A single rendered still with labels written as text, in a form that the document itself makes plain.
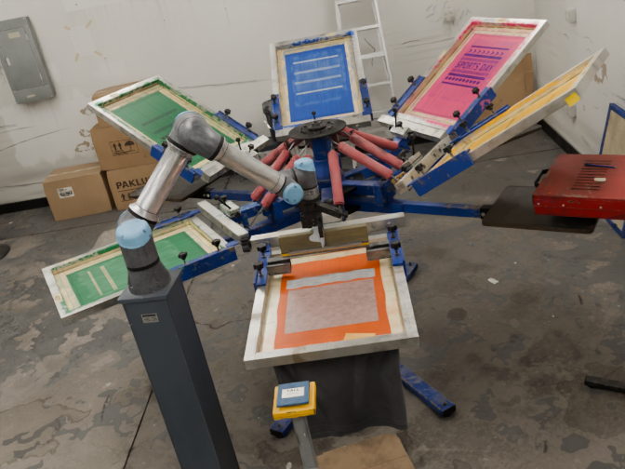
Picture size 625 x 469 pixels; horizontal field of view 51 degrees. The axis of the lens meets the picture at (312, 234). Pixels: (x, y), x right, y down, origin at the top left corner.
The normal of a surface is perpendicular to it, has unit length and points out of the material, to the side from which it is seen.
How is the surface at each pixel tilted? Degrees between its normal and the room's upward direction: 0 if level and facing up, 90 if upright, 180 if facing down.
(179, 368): 90
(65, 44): 90
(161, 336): 90
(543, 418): 0
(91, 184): 89
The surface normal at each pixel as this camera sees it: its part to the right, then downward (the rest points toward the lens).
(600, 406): -0.18, -0.89
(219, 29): -0.02, 0.44
